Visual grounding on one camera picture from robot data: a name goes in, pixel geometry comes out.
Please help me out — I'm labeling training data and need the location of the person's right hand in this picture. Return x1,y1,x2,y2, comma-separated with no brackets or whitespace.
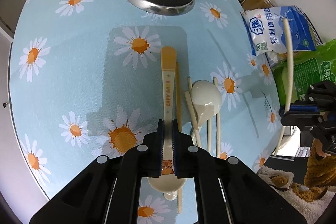
312,139,331,158

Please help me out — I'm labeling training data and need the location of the green sugar bag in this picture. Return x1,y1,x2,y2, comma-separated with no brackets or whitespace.
272,39,335,104

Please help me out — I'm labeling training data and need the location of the white blue salt bag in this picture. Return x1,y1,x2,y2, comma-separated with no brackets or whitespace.
241,6,322,56

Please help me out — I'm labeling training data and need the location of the cream plastic spoon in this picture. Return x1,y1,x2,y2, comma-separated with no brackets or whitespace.
191,80,222,130

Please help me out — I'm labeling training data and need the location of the cream chopstick apart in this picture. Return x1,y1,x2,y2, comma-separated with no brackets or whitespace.
273,18,294,156

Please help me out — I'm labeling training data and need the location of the daisy print blue tablecloth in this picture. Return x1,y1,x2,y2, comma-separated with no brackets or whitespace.
9,0,281,198

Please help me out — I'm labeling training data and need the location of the capybara print spoon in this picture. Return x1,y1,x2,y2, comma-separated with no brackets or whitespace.
148,46,186,200

